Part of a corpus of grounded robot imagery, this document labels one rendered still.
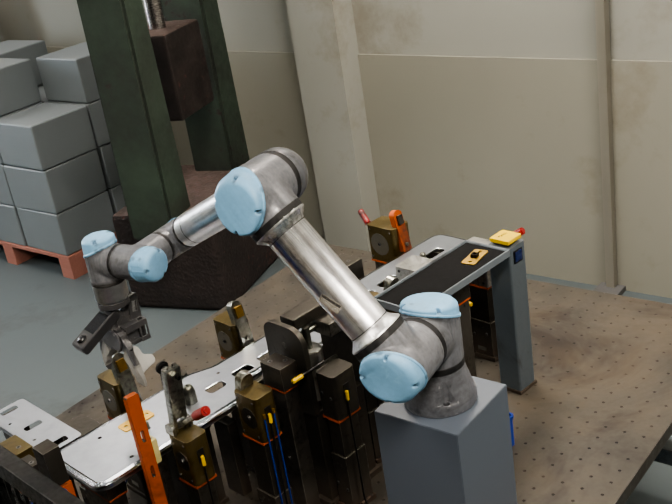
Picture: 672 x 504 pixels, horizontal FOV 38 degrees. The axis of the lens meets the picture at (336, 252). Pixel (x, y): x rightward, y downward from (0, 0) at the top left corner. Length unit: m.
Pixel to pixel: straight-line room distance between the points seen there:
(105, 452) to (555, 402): 1.19
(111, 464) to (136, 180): 2.76
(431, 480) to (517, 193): 2.93
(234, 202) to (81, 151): 4.05
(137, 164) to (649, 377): 2.83
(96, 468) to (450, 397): 0.80
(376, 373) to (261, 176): 0.42
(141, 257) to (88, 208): 3.81
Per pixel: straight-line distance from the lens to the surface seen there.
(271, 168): 1.82
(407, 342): 1.80
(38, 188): 5.79
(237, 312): 2.57
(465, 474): 1.99
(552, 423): 2.64
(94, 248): 2.15
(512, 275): 2.58
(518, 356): 2.70
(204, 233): 2.11
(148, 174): 4.80
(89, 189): 5.88
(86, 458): 2.29
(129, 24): 4.62
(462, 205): 5.01
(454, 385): 1.96
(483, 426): 2.01
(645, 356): 2.91
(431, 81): 4.86
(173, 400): 2.13
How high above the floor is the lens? 2.21
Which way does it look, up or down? 24 degrees down
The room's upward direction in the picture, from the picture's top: 9 degrees counter-clockwise
